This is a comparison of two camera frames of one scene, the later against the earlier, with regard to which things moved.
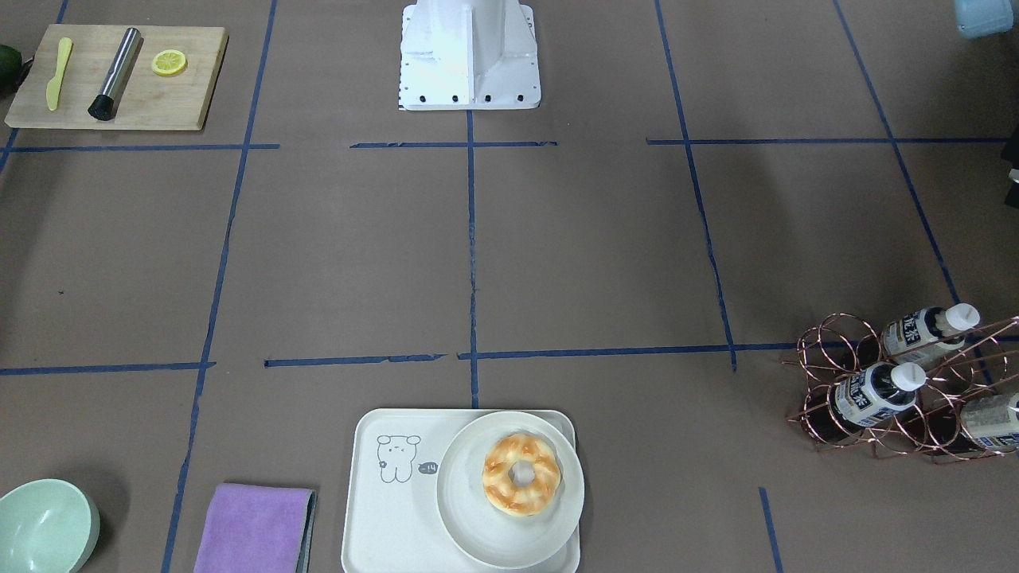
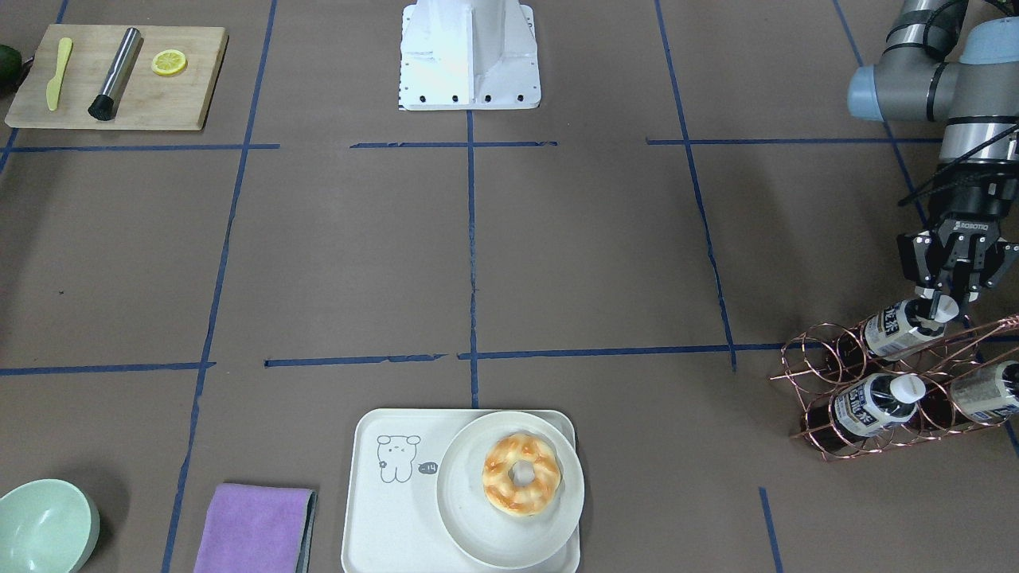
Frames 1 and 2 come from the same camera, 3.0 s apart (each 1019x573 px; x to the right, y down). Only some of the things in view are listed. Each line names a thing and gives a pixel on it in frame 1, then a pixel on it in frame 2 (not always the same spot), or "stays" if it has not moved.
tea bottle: (970, 426) to (987, 395)
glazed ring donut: (528, 500) stays
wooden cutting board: (149, 99) stays
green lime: (10, 65) stays
